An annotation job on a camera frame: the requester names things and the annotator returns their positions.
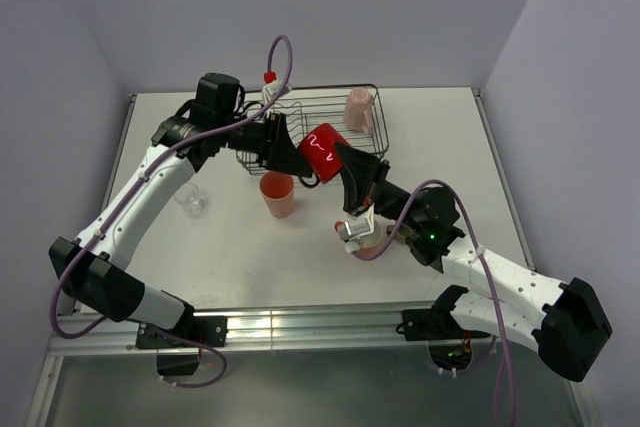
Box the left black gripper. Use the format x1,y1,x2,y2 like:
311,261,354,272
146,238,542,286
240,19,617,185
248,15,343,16
217,113,312,178

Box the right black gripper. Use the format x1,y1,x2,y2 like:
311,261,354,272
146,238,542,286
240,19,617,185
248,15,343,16
332,141,423,231

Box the salmon plastic tumbler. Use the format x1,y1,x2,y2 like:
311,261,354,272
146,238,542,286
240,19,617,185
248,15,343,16
259,171,295,219

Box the red ceramic mug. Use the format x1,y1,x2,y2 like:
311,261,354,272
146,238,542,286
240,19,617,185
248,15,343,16
298,123,350,189

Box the orange mug white inside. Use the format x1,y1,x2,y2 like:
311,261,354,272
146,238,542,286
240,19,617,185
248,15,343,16
334,220,384,255

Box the pink ceramic mug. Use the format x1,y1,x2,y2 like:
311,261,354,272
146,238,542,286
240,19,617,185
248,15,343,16
343,88,374,135

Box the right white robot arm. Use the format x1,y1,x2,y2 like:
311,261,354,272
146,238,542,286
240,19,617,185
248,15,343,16
335,143,613,382

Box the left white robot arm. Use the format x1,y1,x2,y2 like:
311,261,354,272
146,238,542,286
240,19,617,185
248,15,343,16
49,73,313,346

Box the small grey-green cup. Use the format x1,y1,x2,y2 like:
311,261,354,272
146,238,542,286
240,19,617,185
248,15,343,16
386,224,413,245

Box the clear glass left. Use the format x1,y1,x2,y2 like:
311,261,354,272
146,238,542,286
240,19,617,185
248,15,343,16
173,182,208,218

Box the black wire dish rack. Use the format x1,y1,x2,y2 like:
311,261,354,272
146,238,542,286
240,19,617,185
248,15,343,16
234,84,392,177

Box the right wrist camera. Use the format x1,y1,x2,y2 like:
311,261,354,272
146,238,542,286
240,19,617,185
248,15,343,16
334,213,379,254

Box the aluminium frame rail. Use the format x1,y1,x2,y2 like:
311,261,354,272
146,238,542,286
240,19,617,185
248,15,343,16
47,296,574,358

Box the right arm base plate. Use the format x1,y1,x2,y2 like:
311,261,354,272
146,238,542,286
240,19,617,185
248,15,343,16
395,308,490,342

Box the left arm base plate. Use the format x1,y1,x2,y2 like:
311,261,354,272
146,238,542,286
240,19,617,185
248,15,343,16
135,315,228,350

